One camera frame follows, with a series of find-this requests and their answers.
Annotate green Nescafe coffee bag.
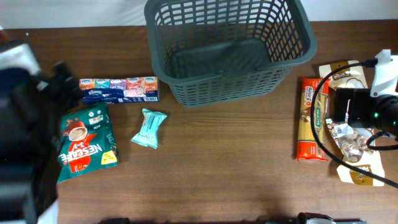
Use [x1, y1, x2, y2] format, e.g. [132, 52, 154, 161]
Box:
[58, 103, 119, 183]

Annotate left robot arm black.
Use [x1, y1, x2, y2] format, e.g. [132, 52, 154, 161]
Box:
[1, 40, 83, 223]

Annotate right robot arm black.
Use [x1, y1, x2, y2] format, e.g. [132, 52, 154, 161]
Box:
[333, 49, 397, 136]

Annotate orange San Remo spaghetti pack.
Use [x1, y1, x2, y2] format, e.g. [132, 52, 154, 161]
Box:
[296, 76, 330, 162]

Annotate mint toilet wipes pack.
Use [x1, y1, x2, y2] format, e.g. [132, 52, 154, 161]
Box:
[131, 108, 167, 149]

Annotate beige snack pouch upper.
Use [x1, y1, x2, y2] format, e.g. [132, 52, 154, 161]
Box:
[319, 60, 368, 90]

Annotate beige snack pouch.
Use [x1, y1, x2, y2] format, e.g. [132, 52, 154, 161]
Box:
[319, 60, 368, 90]
[326, 118, 385, 187]

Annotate beige snack pouch lower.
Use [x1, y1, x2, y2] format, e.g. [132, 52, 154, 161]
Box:
[326, 118, 385, 187]

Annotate blue Kleenex tissue multipack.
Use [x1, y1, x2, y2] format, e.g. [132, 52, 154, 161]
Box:
[79, 77, 160, 104]

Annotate dark device bottom edge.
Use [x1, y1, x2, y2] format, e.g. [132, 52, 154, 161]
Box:
[296, 212, 367, 224]

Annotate grey plastic lattice basket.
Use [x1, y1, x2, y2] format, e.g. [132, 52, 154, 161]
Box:
[144, 0, 318, 108]

